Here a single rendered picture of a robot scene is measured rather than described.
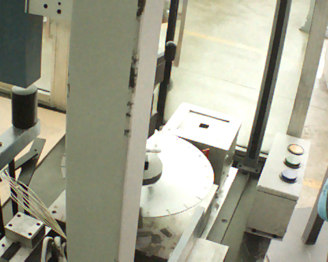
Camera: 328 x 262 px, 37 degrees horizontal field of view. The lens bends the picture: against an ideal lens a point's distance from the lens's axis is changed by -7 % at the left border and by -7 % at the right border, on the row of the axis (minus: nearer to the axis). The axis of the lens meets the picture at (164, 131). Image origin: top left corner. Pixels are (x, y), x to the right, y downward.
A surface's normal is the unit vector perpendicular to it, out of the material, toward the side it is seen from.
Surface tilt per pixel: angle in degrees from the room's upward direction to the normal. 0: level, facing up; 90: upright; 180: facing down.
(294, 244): 0
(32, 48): 90
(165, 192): 0
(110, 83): 90
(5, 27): 90
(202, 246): 0
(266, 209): 90
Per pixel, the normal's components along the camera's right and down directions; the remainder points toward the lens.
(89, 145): -0.34, 0.45
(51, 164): 0.11, -0.85
